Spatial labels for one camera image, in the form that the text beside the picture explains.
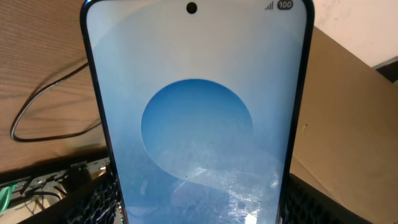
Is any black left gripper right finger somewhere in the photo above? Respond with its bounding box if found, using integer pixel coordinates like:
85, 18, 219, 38
281, 174, 370, 224

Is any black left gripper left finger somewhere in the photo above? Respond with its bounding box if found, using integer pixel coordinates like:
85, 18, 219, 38
21, 167, 121, 224

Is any black USB charging cable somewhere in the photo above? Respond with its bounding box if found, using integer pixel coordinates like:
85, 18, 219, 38
10, 62, 103, 143

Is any blue Samsung smartphone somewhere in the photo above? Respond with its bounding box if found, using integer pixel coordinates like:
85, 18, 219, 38
80, 0, 315, 223

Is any brown cardboard box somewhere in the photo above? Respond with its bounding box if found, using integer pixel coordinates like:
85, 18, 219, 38
290, 29, 397, 223

